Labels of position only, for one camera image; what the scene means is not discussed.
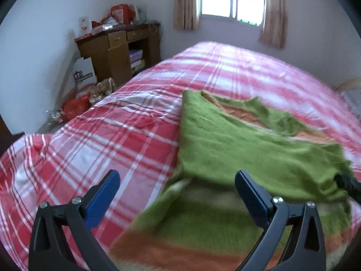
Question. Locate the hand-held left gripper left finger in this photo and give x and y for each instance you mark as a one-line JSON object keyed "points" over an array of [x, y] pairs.
{"points": [[103, 200]]}

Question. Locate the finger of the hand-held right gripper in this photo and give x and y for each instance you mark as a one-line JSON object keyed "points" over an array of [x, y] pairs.
{"points": [[348, 183]]}

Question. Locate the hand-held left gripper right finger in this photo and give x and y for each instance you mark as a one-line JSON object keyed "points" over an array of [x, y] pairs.
{"points": [[251, 200]]}

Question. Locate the green striped knit sweater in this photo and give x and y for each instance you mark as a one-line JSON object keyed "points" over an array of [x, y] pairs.
{"points": [[225, 146]]}

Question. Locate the bed with red plaid sheet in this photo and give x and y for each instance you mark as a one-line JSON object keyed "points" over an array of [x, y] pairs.
{"points": [[112, 135]]}

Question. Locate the grey patterned pillow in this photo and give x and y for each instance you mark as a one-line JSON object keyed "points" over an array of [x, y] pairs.
{"points": [[352, 100]]}

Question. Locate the shiny silver wrapper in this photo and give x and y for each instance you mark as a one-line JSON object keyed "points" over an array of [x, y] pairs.
{"points": [[55, 116]]}

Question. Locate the cream wooden headboard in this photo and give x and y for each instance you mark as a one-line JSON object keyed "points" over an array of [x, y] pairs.
{"points": [[351, 83]]}

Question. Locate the brown patterned bag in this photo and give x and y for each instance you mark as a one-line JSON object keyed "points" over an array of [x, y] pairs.
{"points": [[103, 89]]}

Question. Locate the white cardboard box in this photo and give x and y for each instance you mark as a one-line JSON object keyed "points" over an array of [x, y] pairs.
{"points": [[84, 73]]}

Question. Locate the yellow flat box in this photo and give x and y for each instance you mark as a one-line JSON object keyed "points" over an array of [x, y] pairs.
{"points": [[138, 66]]}

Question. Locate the brown wooden desk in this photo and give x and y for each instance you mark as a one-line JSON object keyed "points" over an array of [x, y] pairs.
{"points": [[112, 59]]}

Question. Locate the wide beige curtain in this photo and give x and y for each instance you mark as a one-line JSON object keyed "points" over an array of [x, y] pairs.
{"points": [[273, 14]]}

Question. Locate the red plastic bag on desk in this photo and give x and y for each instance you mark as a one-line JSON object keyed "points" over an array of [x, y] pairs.
{"points": [[122, 12]]}

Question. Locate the narrow beige curtain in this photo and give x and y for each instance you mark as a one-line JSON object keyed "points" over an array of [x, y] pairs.
{"points": [[186, 2]]}

